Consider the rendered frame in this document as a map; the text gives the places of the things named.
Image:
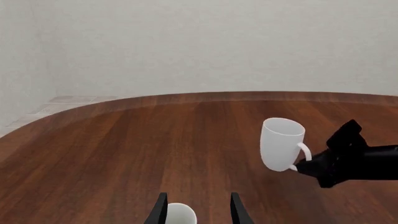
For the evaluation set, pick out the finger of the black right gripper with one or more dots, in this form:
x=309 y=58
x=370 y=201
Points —
x=314 y=166

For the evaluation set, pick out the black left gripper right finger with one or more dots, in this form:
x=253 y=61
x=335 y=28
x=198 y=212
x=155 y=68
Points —
x=237 y=211

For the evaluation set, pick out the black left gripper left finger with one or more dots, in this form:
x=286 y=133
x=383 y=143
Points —
x=160 y=210

